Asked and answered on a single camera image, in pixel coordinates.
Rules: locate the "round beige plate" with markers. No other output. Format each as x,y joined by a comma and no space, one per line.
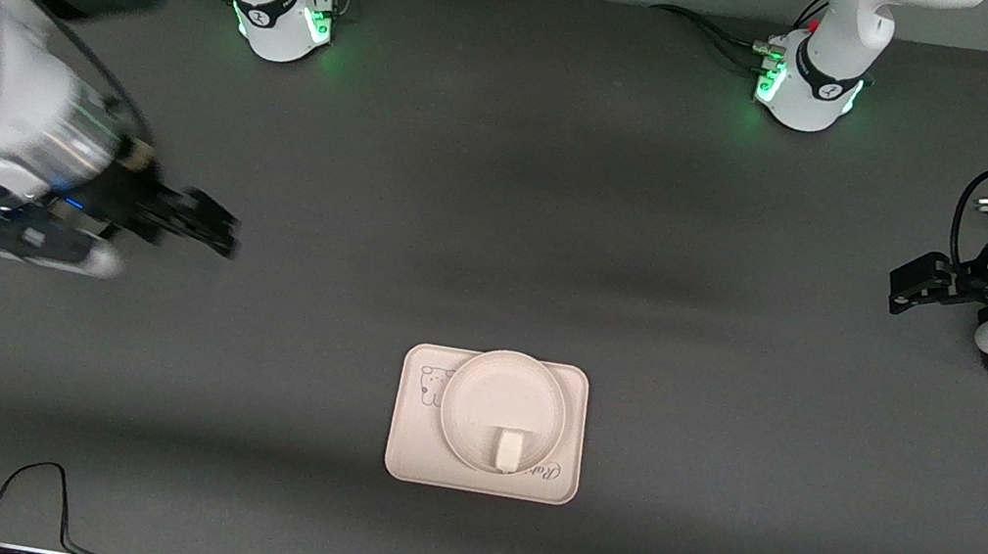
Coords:
500,397

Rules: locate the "beige rabbit print tray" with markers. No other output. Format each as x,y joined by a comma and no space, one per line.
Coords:
412,452

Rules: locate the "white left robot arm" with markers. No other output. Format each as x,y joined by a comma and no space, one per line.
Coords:
827,82

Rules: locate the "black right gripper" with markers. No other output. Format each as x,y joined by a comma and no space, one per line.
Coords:
132,197

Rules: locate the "white steamed bun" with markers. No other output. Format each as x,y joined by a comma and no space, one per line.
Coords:
508,451

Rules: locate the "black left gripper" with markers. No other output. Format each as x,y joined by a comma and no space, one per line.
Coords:
962,283

